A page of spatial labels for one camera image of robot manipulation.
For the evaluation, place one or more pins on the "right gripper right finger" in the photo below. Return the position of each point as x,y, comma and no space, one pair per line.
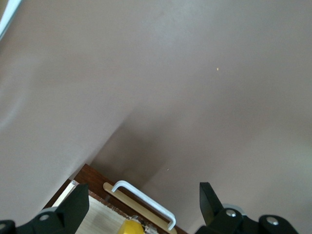
212,214

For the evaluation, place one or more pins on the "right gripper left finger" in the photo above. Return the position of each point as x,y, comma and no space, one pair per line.
68,214

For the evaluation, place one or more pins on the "yellow wooden block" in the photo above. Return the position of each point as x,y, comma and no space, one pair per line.
130,228

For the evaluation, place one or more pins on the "brown table cover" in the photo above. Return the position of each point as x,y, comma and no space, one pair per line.
170,85

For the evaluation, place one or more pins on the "white table edge rail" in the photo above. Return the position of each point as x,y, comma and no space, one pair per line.
8,14

